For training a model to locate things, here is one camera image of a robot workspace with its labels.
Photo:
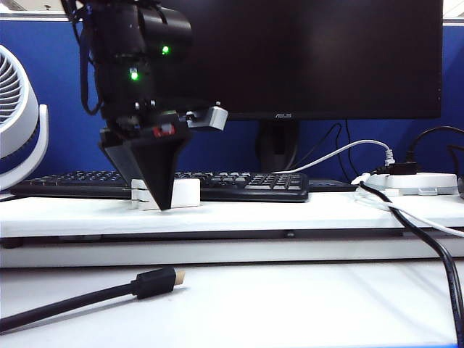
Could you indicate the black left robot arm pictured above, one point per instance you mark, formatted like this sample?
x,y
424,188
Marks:
x,y
123,43

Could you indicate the white desk riser shelf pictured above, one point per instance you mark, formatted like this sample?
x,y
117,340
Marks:
x,y
253,215

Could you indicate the black ASUS computer monitor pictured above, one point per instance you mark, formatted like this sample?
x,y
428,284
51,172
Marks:
x,y
308,54

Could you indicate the blue office partition panel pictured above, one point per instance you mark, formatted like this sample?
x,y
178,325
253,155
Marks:
x,y
54,90

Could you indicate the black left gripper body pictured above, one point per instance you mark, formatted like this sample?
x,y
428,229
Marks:
x,y
145,127

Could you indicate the black mat with blue print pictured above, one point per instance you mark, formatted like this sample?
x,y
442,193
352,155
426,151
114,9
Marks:
x,y
333,185

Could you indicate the black full-size keyboard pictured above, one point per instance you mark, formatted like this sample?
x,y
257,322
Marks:
x,y
253,185

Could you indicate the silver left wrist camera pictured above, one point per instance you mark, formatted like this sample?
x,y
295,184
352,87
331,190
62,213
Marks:
x,y
210,117

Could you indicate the white power strip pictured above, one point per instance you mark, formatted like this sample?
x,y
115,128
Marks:
x,y
427,181

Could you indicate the white desk fan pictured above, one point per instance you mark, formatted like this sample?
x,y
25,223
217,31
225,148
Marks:
x,y
30,108

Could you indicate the black monitor stand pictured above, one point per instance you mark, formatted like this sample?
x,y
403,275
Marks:
x,y
277,145

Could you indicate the white box-shaped wrist device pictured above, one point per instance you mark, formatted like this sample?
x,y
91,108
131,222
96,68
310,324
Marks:
x,y
186,194

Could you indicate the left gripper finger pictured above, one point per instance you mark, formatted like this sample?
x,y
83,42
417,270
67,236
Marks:
x,y
119,157
163,166

